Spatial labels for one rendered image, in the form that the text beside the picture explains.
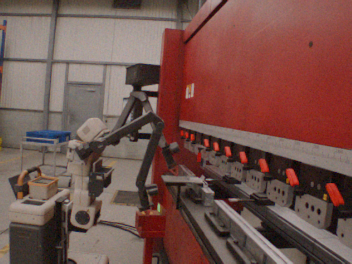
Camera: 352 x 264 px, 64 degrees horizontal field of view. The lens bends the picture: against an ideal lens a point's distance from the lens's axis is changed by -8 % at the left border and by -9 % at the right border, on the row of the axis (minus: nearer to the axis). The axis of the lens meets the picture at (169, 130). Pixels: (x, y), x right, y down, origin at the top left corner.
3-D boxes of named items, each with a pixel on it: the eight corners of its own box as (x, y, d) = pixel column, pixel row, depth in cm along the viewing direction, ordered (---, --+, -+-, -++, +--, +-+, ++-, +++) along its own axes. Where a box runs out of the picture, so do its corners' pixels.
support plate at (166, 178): (161, 176, 224) (161, 175, 224) (195, 178, 228) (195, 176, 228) (164, 181, 207) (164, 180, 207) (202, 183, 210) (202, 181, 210)
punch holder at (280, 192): (265, 197, 109) (270, 153, 108) (285, 197, 111) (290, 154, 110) (285, 209, 94) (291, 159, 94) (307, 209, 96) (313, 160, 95)
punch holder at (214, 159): (208, 162, 188) (210, 135, 187) (221, 163, 190) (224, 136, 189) (215, 166, 173) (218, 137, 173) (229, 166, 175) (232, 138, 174)
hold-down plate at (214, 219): (203, 216, 174) (204, 211, 174) (212, 216, 175) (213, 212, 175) (219, 236, 144) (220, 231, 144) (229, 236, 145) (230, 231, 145)
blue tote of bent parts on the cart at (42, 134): (34, 141, 498) (35, 130, 497) (61, 143, 498) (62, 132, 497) (25, 143, 463) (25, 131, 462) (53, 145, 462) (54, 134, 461)
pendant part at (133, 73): (119, 140, 355) (125, 67, 350) (139, 141, 365) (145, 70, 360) (132, 146, 308) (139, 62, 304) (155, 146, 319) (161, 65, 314)
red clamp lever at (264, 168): (258, 158, 109) (265, 178, 102) (268, 158, 110) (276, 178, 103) (256, 161, 110) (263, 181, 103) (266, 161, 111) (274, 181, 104)
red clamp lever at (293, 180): (285, 167, 90) (296, 193, 83) (297, 167, 90) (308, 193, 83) (283, 171, 91) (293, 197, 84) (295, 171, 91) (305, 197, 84)
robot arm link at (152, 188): (137, 177, 193) (136, 182, 184) (154, 174, 193) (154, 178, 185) (141, 194, 195) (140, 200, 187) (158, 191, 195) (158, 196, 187)
